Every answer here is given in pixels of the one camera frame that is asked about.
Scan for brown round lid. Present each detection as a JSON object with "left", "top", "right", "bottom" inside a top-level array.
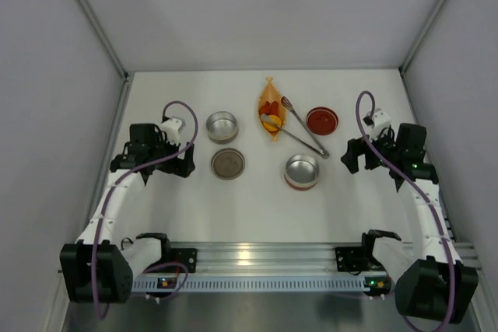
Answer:
[{"left": 211, "top": 148, "right": 245, "bottom": 180}]

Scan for left aluminium frame post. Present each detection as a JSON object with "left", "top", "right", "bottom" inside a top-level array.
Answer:
[{"left": 52, "top": 0, "right": 130, "bottom": 80}]

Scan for aluminium frame post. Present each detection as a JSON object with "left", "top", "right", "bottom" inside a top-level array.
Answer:
[
  {"left": 398, "top": 0, "right": 472, "bottom": 73},
  {"left": 52, "top": 0, "right": 130, "bottom": 80}
]

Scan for red steel lunch container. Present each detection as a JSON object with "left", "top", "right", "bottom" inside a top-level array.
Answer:
[{"left": 284, "top": 154, "right": 320, "bottom": 190}]

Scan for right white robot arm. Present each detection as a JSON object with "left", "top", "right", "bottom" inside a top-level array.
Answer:
[{"left": 341, "top": 121, "right": 479, "bottom": 331}]

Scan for brown steel lunch container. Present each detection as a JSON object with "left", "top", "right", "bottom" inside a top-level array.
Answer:
[{"left": 205, "top": 111, "right": 239, "bottom": 144}]

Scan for aluminium mounting rail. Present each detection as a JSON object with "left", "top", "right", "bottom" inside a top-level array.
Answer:
[{"left": 58, "top": 241, "right": 482, "bottom": 273}]

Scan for steel kitchen tongs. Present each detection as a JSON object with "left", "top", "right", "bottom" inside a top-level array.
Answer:
[{"left": 279, "top": 96, "right": 331, "bottom": 159}]

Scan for red fried chicken drumstick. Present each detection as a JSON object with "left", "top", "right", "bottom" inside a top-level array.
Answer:
[{"left": 258, "top": 101, "right": 271, "bottom": 114}]

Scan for purple cable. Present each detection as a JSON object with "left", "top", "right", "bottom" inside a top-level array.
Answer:
[
  {"left": 92, "top": 100, "right": 200, "bottom": 320},
  {"left": 356, "top": 90, "right": 457, "bottom": 326}
]

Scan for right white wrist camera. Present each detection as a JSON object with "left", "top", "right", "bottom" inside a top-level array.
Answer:
[{"left": 363, "top": 109, "right": 391, "bottom": 131}]

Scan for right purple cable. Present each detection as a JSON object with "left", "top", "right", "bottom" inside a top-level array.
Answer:
[{"left": 356, "top": 90, "right": 457, "bottom": 326}]

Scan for woven bamboo boat basket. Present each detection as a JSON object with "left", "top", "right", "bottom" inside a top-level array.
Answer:
[{"left": 257, "top": 77, "right": 286, "bottom": 142}]

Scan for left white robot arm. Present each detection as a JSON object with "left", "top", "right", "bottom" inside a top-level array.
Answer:
[{"left": 59, "top": 117, "right": 195, "bottom": 304}]

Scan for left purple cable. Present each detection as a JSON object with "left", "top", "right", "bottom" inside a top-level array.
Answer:
[{"left": 92, "top": 100, "right": 200, "bottom": 320}]

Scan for red round lid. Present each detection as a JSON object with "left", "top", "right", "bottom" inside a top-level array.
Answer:
[{"left": 306, "top": 107, "right": 339, "bottom": 136}]

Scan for grey slotted cable duct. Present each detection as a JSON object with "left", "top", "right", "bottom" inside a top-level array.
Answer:
[{"left": 130, "top": 274, "right": 394, "bottom": 294}]

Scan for orange round food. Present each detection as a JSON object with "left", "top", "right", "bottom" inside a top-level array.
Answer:
[{"left": 261, "top": 114, "right": 282, "bottom": 132}]

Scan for red sausage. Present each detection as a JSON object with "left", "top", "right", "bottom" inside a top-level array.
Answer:
[{"left": 268, "top": 101, "right": 279, "bottom": 116}]

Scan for right aluminium frame post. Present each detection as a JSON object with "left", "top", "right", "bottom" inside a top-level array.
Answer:
[{"left": 398, "top": 0, "right": 472, "bottom": 73}]

